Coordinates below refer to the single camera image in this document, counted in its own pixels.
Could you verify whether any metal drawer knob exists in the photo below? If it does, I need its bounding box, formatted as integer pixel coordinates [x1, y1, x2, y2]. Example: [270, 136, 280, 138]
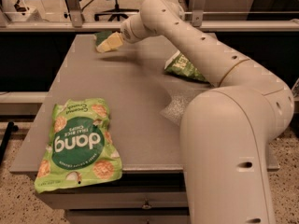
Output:
[141, 200, 152, 210]

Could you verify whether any grey metal frame rail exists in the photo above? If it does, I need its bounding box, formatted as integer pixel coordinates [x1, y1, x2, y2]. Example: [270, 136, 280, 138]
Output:
[1, 0, 299, 32]

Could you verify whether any green dang rice chips bag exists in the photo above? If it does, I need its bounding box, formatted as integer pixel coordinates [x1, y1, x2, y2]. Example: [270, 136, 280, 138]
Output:
[35, 98, 122, 193]

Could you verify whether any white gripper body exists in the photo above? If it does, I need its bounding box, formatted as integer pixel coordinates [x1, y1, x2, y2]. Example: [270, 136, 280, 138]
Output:
[121, 12, 156, 44]

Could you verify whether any green and yellow sponge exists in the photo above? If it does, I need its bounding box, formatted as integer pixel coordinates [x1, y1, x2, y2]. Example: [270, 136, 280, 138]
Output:
[93, 31, 116, 53]

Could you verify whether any green jalapeno kettle chip bag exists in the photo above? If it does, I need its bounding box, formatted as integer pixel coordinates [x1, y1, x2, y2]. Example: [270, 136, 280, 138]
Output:
[164, 50, 206, 82]

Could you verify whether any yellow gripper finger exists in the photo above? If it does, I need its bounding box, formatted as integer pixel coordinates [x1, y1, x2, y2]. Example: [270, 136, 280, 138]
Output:
[100, 33, 123, 51]

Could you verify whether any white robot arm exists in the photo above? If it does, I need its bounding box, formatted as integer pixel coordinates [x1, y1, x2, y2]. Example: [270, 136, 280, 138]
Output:
[97, 0, 294, 224]

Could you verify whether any black pole on floor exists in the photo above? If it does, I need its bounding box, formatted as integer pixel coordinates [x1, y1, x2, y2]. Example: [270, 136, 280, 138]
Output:
[0, 121, 19, 164]

